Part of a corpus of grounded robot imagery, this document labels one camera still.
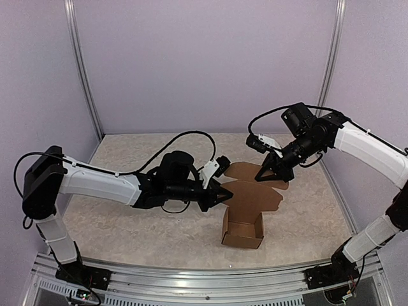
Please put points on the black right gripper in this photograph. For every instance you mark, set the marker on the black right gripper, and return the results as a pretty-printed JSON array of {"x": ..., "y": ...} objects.
[{"x": 282, "y": 171}]

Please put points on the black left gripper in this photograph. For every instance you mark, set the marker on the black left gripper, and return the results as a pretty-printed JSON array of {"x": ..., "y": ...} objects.
[{"x": 214, "y": 192}]

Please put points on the brown cardboard box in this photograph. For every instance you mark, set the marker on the brown cardboard box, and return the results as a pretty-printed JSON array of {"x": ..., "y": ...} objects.
[{"x": 242, "y": 225}]

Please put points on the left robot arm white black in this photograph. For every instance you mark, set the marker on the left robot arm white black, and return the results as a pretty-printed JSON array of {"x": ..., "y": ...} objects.
[{"x": 176, "y": 178}]

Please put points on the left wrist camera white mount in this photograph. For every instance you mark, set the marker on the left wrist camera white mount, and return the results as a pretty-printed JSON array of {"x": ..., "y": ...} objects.
[{"x": 213, "y": 168}]

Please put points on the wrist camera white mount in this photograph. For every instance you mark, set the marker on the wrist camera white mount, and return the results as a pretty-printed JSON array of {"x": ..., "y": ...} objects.
[
  {"x": 262, "y": 143},
  {"x": 213, "y": 168}
]

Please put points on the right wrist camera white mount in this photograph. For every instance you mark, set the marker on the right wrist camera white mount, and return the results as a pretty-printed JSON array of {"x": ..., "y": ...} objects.
[{"x": 262, "y": 143}]

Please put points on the front aluminium frame rail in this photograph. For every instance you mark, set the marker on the front aluminium frame rail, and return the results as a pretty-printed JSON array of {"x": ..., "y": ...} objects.
[{"x": 145, "y": 285}]

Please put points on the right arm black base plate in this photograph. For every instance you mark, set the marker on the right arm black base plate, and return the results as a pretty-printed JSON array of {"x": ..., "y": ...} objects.
[{"x": 328, "y": 275}]

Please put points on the right aluminium frame post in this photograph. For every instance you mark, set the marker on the right aluminium frame post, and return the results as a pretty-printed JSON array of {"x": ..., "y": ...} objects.
[{"x": 333, "y": 52}]

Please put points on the aluminium frame post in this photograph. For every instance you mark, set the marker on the aluminium frame post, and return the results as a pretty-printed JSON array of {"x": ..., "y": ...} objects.
[
  {"x": 333, "y": 52},
  {"x": 69, "y": 6}
]

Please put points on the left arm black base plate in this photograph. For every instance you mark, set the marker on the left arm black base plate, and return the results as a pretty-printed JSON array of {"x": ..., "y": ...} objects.
[{"x": 86, "y": 276}]

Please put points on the left aluminium frame post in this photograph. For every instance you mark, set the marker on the left aluminium frame post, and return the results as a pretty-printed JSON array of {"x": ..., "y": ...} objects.
[{"x": 69, "y": 6}]

